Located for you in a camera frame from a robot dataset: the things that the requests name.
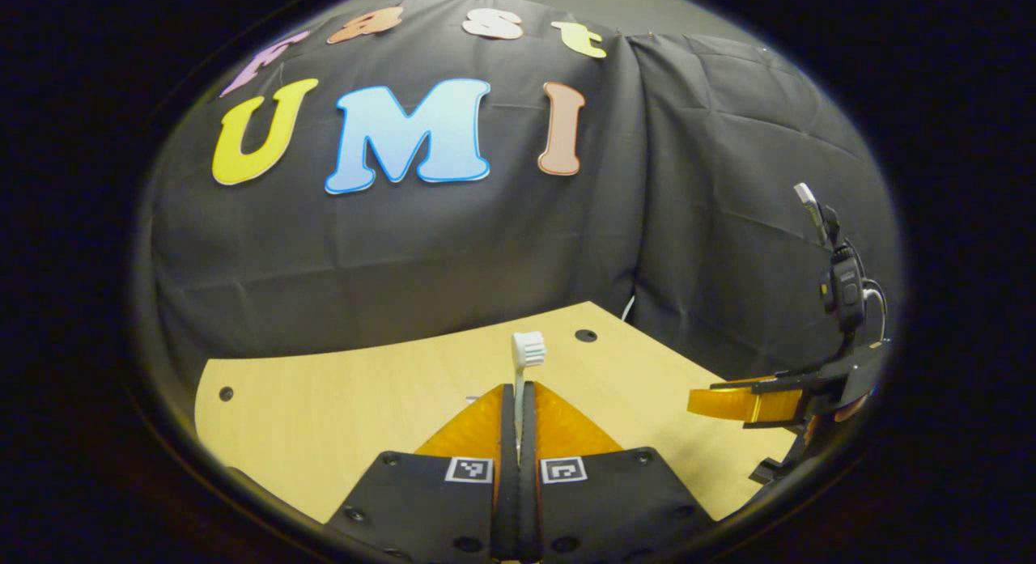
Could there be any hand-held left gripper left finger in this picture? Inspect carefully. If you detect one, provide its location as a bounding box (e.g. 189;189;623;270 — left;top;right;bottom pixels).
324;383;520;564

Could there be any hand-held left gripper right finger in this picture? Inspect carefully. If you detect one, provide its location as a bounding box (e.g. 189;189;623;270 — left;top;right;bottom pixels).
518;380;714;564

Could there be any white toothbrush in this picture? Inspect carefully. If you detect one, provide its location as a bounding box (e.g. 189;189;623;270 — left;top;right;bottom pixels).
511;331;548;460

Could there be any black backdrop cloth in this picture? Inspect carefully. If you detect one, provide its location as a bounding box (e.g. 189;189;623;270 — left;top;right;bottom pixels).
138;0;903;387

